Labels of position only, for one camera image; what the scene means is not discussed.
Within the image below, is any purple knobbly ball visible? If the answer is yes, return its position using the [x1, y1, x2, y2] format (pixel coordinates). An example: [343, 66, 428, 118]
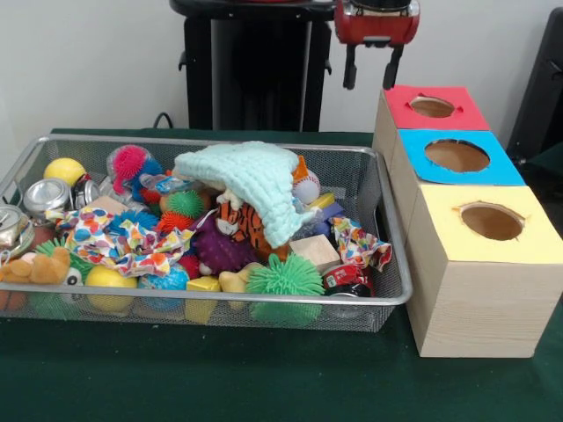
[191, 215, 259, 276]

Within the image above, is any yellow ball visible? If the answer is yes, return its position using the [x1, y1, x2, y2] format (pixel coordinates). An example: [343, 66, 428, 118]
[42, 156, 87, 188]

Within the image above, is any plain wooden block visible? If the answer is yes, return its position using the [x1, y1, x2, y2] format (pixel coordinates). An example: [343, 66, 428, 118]
[289, 235, 342, 274]

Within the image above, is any colourful dotted cloth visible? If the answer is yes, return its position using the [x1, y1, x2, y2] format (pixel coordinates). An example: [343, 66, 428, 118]
[329, 215, 393, 272]
[46, 206, 197, 279]

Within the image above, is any orange striped tiger plush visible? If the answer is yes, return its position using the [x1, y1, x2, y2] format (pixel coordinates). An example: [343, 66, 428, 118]
[215, 200, 291, 261]

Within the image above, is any silver drink can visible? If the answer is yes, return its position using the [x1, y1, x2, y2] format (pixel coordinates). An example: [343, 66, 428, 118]
[22, 178, 74, 217]

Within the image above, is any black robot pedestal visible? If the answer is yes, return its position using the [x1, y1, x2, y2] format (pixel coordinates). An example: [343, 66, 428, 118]
[169, 0, 336, 132]

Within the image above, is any shallow silver mesh bin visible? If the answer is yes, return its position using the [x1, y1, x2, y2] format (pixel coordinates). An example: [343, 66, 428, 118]
[0, 134, 414, 334]

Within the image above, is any dark green cloth side table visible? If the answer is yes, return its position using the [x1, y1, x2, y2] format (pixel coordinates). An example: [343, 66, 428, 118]
[525, 141, 563, 178]

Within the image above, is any wooden box with three holes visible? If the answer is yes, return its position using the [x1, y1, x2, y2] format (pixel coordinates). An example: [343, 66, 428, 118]
[371, 84, 563, 359]

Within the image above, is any brown plush toy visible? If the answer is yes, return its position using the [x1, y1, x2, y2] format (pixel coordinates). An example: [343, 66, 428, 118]
[0, 248, 72, 285]

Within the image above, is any dark green table cloth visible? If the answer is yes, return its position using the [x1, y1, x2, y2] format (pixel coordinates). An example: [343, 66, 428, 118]
[0, 127, 563, 422]

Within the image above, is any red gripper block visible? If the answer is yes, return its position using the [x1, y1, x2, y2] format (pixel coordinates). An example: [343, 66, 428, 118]
[333, 0, 421, 91]

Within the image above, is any green spiky rubber ball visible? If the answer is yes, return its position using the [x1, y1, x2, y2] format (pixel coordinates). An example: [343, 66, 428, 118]
[245, 252, 325, 324]

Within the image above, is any mint green knitted cloth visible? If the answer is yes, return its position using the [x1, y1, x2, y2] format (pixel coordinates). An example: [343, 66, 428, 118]
[173, 140, 325, 250]

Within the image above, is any black office chair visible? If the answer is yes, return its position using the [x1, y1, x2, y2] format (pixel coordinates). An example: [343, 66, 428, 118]
[505, 6, 563, 153]

